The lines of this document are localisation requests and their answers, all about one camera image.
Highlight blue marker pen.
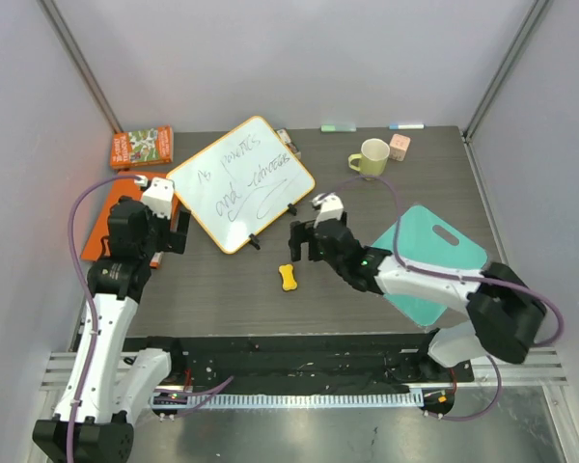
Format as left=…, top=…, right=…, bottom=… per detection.
left=388, top=123, right=425, bottom=130

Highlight purple cable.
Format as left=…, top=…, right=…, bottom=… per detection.
left=337, top=175, right=565, bottom=422
left=66, top=176, right=149, bottom=463

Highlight yellow-green mug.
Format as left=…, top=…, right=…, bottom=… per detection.
left=347, top=138, right=390, bottom=180

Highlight orange illustrated book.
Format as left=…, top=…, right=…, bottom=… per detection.
left=109, top=125, right=174, bottom=171

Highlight green eraser bar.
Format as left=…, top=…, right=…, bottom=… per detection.
left=320, top=124, right=356, bottom=133

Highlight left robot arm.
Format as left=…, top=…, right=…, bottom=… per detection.
left=33, top=193, right=186, bottom=462

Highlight white slotted cable duct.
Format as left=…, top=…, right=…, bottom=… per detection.
left=147, top=392, right=425, bottom=410

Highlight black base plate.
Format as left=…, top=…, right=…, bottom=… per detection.
left=123, top=334, right=474, bottom=395

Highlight small box behind whiteboard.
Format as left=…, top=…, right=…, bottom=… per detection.
left=276, top=128, right=301, bottom=159

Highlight orange folder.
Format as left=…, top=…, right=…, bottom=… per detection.
left=80, top=171, right=179, bottom=269

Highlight whiteboard with orange frame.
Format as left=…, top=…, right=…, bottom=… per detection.
left=167, top=116, right=316, bottom=255

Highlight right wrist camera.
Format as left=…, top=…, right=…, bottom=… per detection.
left=311, top=193, right=345, bottom=228

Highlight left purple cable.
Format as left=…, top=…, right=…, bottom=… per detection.
left=66, top=176, right=149, bottom=463

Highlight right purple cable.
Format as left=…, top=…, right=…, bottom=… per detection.
left=337, top=175, right=565, bottom=422

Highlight teal cutting board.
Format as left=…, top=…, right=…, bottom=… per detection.
left=385, top=204, right=488, bottom=327

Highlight pink cube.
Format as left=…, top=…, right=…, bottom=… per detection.
left=389, top=133, right=411, bottom=161

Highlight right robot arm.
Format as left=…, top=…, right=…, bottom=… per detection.
left=289, top=219, right=546, bottom=381

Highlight yellow bone-shaped eraser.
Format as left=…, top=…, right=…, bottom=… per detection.
left=278, top=263, right=298, bottom=292

